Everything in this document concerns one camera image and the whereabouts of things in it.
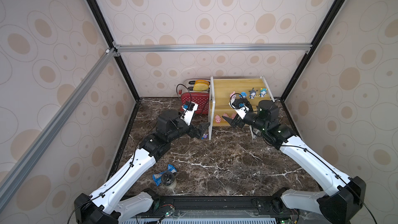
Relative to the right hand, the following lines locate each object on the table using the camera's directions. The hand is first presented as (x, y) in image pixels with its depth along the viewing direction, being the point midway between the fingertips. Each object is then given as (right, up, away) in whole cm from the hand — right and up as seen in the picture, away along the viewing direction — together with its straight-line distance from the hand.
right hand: (228, 109), depth 71 cm
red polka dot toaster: (-12, +8, +28) cm, 31 cm away
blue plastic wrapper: (-35, -36, +10) cm, 51 cm away
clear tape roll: (-27, -33, 0) cm, 43 cm away
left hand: (-10, -4, -4) cm, 12 cm away
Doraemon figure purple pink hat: (-10, -16, +26) cm, 32 cm away
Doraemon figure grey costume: (+12, +8, +2) cm, 14 cm away
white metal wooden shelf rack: (-1, +10, +10) cm, 14 cm away
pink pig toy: (-3, -5, +14) cm, 15 cm away
